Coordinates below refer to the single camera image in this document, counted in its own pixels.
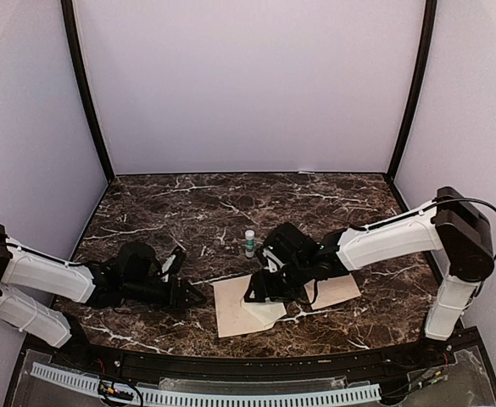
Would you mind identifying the black frame post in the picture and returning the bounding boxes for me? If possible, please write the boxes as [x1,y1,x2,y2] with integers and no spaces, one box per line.
[60,0,115,183]
[386,0,437,183]

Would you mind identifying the left black frame post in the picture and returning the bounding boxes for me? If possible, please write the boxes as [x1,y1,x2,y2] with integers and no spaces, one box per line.
[60,0,115,183]

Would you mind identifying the beige paper envelope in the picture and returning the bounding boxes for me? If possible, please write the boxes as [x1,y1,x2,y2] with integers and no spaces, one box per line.
[213,276,287,338]

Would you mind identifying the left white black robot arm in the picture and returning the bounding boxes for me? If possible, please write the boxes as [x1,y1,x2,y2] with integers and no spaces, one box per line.
[0,224,206,370]

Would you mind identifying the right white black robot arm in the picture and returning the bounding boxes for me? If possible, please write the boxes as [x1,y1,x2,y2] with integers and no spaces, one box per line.
[243,187,496,368]

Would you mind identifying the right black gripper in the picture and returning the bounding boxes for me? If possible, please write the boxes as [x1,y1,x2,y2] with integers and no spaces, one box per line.
[243,257,311,303]

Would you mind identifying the white green glue stick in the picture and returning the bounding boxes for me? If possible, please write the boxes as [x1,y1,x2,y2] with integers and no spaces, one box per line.
[244,230,255,259]

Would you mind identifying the black curved front rail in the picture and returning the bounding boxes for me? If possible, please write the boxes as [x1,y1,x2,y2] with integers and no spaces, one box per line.
[26,328,482,385]

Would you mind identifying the small circuit board with wires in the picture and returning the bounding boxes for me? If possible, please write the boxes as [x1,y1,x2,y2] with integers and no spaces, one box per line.
[98,381,134,402]

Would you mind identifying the white slotted cable duct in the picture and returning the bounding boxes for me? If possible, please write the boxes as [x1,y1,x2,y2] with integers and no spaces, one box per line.
[31,362,381,406]

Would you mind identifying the right black frame post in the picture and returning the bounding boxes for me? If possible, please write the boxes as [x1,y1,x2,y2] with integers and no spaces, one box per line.
[386,0,437,183]

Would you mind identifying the beige paper sheet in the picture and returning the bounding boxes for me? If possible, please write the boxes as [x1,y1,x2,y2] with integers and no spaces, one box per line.
[304,275,361,310]

